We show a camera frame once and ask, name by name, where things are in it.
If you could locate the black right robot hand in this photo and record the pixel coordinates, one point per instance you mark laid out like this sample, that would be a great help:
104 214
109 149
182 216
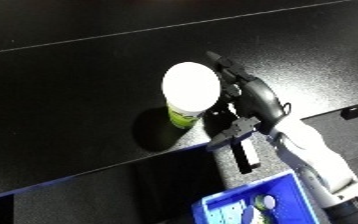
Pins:
258 100

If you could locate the pale right robot arm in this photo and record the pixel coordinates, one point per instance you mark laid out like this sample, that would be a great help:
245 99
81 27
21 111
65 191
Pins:
311 150

